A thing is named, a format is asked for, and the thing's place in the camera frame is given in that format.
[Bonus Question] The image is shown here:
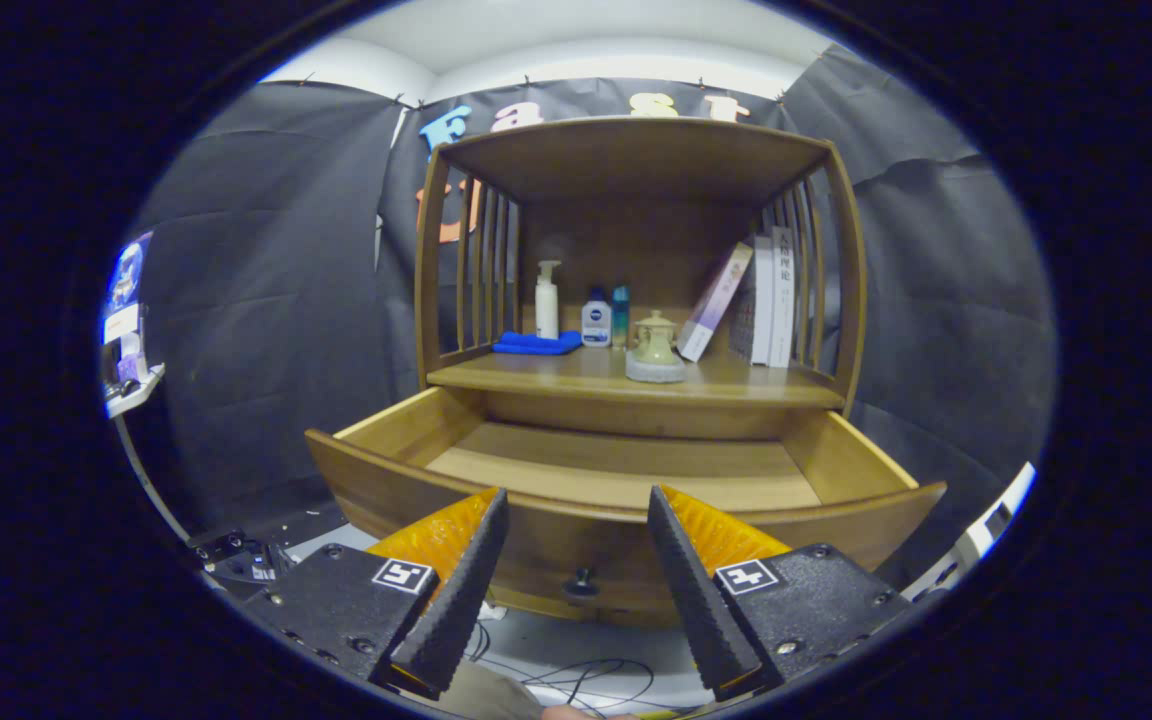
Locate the cream ceramic jar grey base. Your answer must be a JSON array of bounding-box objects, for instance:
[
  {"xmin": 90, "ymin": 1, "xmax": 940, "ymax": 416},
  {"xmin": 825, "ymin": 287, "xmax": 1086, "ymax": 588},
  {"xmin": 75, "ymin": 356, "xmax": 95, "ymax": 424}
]
[{"xmin": 625, "ymin": 310, "xmax": 687, "ymax": 384}]

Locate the wooden countertop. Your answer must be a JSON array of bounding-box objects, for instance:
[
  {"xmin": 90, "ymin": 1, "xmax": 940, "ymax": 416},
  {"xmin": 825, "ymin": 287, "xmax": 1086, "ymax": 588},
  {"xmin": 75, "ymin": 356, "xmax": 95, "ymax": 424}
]
[{"xmin": 426, "ymin": 345, "xmax": 847, "ymax": 409}]

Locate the white book patterned cover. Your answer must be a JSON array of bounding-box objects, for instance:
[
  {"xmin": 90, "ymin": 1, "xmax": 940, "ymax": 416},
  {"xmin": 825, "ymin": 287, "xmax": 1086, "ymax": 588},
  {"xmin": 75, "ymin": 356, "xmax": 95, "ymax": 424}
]
[{"xmin": 729, "ymin": 235, "xmax": 775, "ymax": 366}]

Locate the blue folded cloth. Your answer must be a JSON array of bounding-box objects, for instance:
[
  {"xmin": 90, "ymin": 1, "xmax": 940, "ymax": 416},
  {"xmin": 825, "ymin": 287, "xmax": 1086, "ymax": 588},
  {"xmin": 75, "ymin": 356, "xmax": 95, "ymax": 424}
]
[{"xmin": 492, "ymin": 331, "xmax": 584, "ymax": 356}]

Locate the wall poster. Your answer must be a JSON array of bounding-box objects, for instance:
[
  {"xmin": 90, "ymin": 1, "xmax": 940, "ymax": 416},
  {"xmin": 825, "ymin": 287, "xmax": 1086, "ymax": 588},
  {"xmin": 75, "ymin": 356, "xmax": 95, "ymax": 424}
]
[{"xmin": 101, "ymin": 232, "xmax": 155, "ymax": 351}]

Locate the white bottle blue cap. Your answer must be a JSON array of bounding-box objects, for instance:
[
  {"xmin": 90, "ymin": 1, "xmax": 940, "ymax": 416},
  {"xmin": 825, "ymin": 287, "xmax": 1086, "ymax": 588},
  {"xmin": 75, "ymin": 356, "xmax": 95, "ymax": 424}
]
[{"xmin": 581, "ymin": 288, "xmax": 613, "ymax": 348}]

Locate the wooden drawer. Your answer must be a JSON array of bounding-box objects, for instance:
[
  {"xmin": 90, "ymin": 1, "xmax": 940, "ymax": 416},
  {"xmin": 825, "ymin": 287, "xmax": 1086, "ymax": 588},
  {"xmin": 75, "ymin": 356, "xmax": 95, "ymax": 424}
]
[{"xmin": 304, "ymin": 385, "xmax": 947, "ymax": 626}]

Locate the tangle of black cables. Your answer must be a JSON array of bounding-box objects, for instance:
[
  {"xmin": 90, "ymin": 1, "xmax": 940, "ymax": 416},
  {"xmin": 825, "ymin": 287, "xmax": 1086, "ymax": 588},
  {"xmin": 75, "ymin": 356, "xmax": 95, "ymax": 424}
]
[{"xmin": 466, "ymin": 620, "xmax": 657, "ymax": 713}]

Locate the white pump bottle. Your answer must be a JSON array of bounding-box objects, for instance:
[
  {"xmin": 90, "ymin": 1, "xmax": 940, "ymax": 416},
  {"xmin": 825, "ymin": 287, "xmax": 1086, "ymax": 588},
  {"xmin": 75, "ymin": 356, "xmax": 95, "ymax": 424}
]
[{"xmin": 534, "ymin": 260, "xmax": 562, "ymax": 340}]

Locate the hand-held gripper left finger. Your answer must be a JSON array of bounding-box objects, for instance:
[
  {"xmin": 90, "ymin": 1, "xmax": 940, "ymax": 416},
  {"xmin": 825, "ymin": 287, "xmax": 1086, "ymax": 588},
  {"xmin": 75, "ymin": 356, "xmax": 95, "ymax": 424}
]
[{"xmin": 236, "ymin": 487, "xmax": 512, "ymax": 701}]

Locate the white book black lettering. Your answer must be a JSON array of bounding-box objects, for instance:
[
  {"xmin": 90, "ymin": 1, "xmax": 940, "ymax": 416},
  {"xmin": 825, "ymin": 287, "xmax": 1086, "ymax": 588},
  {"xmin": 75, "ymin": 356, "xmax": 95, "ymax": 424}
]
[{"xmin": 769, "ymin": 226, "xmax": 797, "ymax": 369}]

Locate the black floor equipment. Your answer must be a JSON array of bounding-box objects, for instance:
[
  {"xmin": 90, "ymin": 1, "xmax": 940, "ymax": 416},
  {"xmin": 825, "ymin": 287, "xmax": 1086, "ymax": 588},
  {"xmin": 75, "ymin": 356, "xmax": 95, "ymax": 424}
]
[{"xmin": 186, "ymin": 530, "xmax": 297, "ymax": 601}]

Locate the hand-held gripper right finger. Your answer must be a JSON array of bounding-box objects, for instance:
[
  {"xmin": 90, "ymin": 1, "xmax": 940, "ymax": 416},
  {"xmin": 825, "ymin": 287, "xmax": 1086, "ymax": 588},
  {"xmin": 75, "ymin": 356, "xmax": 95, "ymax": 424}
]
[{"xmin": 647, "ymin": 485, "xmax": 915, "ymax": 701}]

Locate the purple white book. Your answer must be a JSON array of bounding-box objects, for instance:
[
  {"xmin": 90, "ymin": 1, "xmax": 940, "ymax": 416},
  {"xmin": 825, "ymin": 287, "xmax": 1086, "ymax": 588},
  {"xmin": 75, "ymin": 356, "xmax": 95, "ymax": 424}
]
[{"xmin": 676, "ymin": 241, "xmax": 755, "ymax": 363}]

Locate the wooden cabinet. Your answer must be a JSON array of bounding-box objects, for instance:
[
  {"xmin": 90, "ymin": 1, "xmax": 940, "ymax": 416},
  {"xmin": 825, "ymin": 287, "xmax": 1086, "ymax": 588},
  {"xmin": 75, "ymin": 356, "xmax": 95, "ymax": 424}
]
[{"xmin": 414, "ymin": 117, "xmax": 869, "ymax": 631}]

